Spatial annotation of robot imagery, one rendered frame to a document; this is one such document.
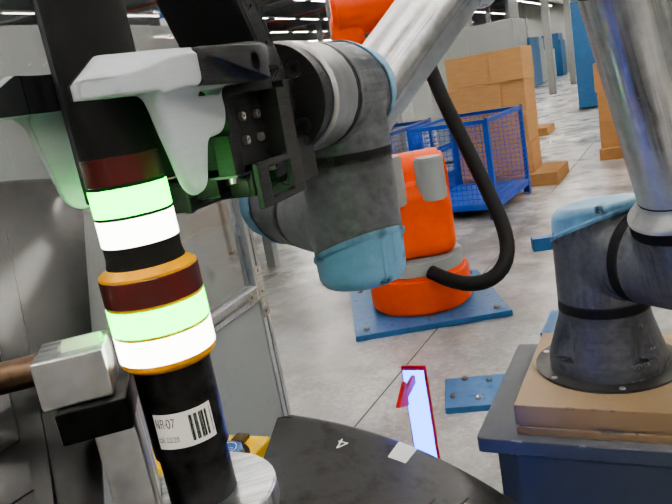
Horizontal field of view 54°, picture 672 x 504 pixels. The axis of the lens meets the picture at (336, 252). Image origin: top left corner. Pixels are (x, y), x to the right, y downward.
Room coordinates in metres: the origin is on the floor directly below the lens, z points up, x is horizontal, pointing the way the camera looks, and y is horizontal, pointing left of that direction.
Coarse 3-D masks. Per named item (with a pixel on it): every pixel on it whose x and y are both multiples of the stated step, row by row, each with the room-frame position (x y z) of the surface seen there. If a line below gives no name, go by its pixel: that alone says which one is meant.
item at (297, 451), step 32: (288, 416) 0.55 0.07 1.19; (288, 448) 0.50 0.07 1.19; (320, 448) 0.50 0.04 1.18; (352, 448) 0.50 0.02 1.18; (384, 448) 0.51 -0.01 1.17; (288, 480) 0.46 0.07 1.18; (320, 480) 0.46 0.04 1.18; (352, 480) 0.45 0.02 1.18; (384, 480) 0.45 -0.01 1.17; (416, 480) 0.46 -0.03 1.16; (448, 480) 0.47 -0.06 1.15; (480, 480) 0.49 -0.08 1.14
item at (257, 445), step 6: (228, 438) 0.76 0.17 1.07; (252, 438) 0.75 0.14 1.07; (258, 438) 0.75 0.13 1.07; (264, 438) 0.74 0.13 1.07; (246, 444) 0.74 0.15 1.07; (252, 444) 0.73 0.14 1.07; (258, 444) 0.73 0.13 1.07; (264, 444) 0.73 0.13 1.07; (246, 450) 0.72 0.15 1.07; (252, 450) 0.72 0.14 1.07; (258, 450) 0.72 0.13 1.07; (264, 450) 0.73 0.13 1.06; (156, 462) 0.73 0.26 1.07
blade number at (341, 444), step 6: (336, 438) 0.52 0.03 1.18; (342, 438) 0.52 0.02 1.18; (348, 438) 0.52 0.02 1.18; (330, 444) 0.51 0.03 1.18; (336, 444) 0.51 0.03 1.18; (342, 444) 0.51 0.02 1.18; (348, 444) 0.51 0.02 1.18; (354, 444) 0.51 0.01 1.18; (330, 450) 0.50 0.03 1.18; (336, 450) 0.50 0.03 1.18; (342, 450) 0.50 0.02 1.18; (348, 450) 0.50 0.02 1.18
